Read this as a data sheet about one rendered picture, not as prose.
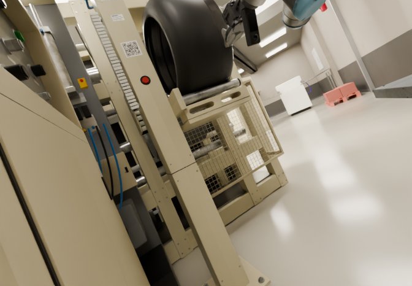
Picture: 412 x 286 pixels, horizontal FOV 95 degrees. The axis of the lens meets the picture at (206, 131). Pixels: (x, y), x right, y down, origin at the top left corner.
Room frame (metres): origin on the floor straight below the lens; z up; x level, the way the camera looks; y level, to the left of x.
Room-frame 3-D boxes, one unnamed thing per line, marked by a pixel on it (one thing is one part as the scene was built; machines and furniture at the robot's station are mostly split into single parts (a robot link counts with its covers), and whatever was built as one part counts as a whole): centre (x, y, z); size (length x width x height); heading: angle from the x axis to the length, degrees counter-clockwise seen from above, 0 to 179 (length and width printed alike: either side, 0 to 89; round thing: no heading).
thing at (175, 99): (0.97, 0.12, 0.90); 0.40 x 0.03 x 0.10; 24
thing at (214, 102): (0.92, -0.10, 0.83); 0.36 x 0.09 x 0.06; 114
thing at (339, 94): (5.61, -4.05, 0.20); 1.09 x 0.75 x 0.41; 154
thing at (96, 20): (0.86, 0.25, 1.19); 0.05 x 0.04 x 0.48; 24
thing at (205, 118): (1.04, -0.04, 0.80); 0.37 x 0.36 x 0.02; 24
